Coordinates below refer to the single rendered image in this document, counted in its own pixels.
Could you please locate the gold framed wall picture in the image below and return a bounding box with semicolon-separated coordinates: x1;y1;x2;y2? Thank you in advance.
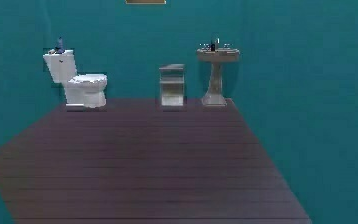
125;0;167;5

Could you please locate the beige pedestal sink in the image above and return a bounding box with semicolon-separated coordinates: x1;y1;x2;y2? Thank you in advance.
196;47;241;107

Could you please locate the blue spray bottle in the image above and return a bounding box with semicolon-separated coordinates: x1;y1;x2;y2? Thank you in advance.
54;36;66;55

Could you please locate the white toilet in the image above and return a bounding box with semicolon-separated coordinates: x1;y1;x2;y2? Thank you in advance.
42;49;108;109

